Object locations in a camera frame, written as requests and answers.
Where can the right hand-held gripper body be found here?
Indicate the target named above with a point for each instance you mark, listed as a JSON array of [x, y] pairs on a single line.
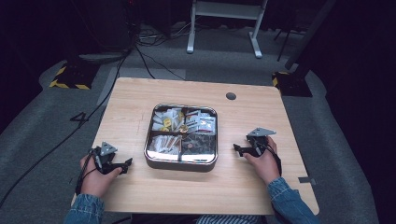
[[260, 132]]

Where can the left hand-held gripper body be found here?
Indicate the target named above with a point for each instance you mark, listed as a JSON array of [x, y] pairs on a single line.
[[107, 148]]

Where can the square metal compartment tin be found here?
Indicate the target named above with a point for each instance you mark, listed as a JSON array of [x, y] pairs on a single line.
[[162, 163]]

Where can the person's right hand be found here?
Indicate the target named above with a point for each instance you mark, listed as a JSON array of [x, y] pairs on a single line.
[[264, 166]]

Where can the person's left hand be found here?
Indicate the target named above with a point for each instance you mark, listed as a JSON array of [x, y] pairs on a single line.
[[98, 180]]

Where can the pile of dark packets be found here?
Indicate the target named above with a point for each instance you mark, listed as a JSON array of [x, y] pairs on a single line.
[[199, 143]]

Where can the pile of brown white sachets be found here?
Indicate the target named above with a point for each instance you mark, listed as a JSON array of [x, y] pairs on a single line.
[[165, 143]]

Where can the pile of white grey packets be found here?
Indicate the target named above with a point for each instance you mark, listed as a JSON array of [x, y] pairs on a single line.
[[202, 122]]

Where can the round grey table grommet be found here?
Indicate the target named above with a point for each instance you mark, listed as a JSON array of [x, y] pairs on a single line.
[[230, 95]]

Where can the pile of white yellow packets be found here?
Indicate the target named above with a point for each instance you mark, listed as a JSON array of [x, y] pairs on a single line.
[[166, 121]]

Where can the black yellow striped stand base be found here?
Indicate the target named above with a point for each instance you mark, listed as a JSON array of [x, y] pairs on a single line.
[[73, 77], [292, 85]]

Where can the round gold wrapped sweet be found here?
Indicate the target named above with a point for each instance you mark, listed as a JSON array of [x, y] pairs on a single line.
[[183, 128]]

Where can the grey tape strip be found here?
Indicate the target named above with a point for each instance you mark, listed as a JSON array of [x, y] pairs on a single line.
[[306, 180]]

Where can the person's striped shirt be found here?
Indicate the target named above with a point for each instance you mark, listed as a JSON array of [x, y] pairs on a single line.
[[229, 219]]

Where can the black tripod legs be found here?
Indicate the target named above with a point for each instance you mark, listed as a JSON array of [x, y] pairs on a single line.
[[285, 43]]

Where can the dark slanted stand pole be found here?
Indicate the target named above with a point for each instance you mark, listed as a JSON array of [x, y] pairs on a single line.
[[309, 32]]

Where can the white metal table frame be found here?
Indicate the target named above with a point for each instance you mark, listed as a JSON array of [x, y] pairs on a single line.
[[225, 10]]

